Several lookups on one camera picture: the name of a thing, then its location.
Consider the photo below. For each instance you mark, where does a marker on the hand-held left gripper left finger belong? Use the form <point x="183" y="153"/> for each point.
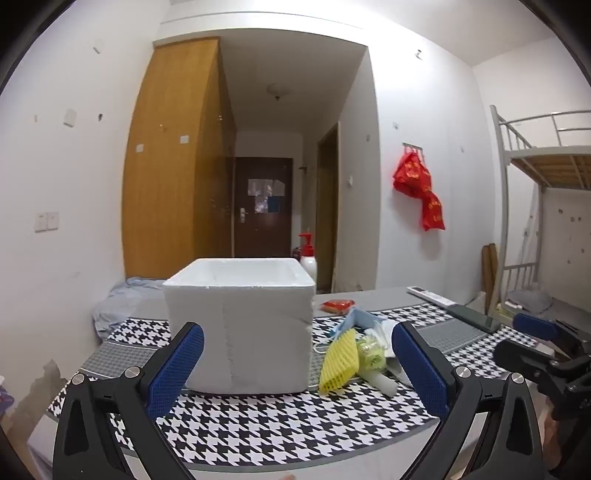
<point x="178" y="364"/>

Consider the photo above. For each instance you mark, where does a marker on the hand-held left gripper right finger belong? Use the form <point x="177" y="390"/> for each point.
<point x="422" y="369"/>

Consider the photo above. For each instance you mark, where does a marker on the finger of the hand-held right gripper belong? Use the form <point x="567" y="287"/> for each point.
<point x="533" y="325"/>
<point x="517" y="357"/>

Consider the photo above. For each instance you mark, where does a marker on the green wipes packet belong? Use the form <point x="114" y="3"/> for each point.
<point x="371" y="355"/>

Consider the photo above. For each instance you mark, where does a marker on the white cotton pad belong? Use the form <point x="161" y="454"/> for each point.
<point x="381" y="330"/>

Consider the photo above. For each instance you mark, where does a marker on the white foam box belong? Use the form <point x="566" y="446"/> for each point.
<point x="240" y="332"/>

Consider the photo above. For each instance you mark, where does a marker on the blue face mask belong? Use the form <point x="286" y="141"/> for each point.
<point x="358" y="318"/>

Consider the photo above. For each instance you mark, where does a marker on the yellow foam net sleeve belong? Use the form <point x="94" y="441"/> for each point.
<point x="339" y="364"/>

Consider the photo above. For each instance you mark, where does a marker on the grey cloth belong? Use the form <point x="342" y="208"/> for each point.
<point x="531" y="301"/>

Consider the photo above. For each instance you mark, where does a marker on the black phone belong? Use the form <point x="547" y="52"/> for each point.
<point x="473" y="318"/>

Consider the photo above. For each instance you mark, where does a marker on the rolled wooden mats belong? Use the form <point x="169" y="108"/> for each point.
<point x="488" y="277"/>

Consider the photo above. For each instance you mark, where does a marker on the white remote control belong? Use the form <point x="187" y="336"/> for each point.
<point x="431" y="296"/>

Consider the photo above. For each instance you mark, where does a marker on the light blue cloth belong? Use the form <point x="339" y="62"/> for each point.
<point x="124" y="300"/>

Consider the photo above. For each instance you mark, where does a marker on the houndstooth tablecloth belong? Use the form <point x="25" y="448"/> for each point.
<point x="258" y="429"/>

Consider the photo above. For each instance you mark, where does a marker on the red snack packet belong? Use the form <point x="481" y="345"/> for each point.
<point x="338" y="306"/>

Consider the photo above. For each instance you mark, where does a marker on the red plastic bag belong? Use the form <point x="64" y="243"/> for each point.
<point x="411" y="175"/>
<point x="433" y="212"/>

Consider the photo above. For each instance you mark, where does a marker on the white pump bottle red cap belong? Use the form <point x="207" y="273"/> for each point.
<point x="308" y="266"/>

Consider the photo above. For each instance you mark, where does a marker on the dark brown door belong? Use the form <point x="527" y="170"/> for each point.
<point x="258" y="230"/>

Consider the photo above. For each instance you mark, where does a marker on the metal bunk bed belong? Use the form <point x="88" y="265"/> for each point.
<point x="554" y="164"/>

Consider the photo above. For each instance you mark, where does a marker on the open magazine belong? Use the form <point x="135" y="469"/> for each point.
<point x="4" y="397"/>

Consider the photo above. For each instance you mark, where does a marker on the wooden wardrobe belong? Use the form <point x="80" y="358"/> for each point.
<point x="161" y="184"/>

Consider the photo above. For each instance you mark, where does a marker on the blue paper notice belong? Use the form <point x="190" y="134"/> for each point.
<point x="273" y="205"/>

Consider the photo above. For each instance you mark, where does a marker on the brown side door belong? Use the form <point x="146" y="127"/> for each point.
<point x="327" y="207"/>

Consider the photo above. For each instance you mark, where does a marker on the white paper notice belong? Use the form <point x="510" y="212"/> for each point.
<point x="265" y="187"/>

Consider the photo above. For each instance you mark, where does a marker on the metal hook rack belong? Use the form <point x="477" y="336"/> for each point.
<point x="412" y="146"/>

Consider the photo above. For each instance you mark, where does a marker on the ceiling lamp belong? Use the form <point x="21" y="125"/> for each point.
<point x="278" y="90"/>

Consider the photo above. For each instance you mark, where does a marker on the white wall box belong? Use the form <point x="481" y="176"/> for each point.
<point x="69" y="118"/>

